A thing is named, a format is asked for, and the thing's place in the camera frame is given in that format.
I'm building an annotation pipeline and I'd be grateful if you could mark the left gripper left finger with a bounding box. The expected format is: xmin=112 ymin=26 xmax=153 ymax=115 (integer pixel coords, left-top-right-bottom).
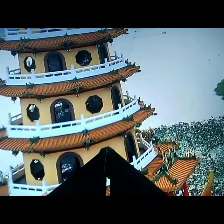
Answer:
xmin=46 ymin=146 xmax=108 ymax=197

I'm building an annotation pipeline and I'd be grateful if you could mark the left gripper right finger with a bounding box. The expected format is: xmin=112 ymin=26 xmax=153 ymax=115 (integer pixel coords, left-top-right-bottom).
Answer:
xmin=106 ymin=146 xmax=168 ymax=197

